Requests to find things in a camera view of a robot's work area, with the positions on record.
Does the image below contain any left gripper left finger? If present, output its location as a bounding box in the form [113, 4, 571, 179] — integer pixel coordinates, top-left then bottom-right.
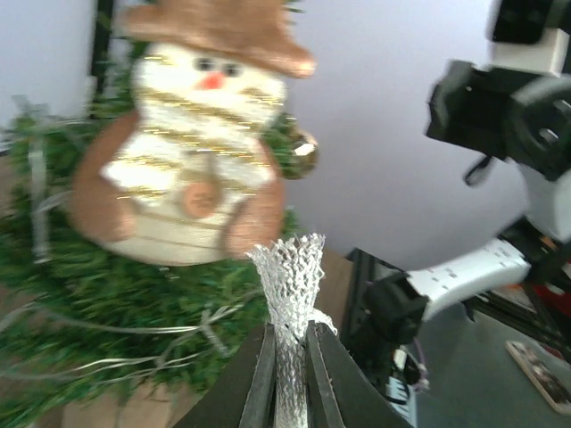
[175, 325, 276, 428]

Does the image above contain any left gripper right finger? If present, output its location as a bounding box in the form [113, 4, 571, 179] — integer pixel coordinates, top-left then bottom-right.
[305, 322, 410, 428]

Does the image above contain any clear led light string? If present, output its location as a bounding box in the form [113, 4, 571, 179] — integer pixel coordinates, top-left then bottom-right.
[0, 93, 251, 384]

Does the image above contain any white mesh net ornament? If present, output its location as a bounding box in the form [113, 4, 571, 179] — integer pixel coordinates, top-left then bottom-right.
[247, 233, 337, 428]

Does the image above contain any small green christmas tree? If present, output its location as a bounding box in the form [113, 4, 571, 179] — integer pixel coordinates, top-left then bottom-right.
[1, 15, 298, 427]

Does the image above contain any gingerbread figure ornament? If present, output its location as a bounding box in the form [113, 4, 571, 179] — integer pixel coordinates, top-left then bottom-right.
[68, 1, 316, 267]

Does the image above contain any smartphone on floor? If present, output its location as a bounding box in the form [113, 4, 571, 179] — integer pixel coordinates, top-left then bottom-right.
[505, 341, 570, 416]

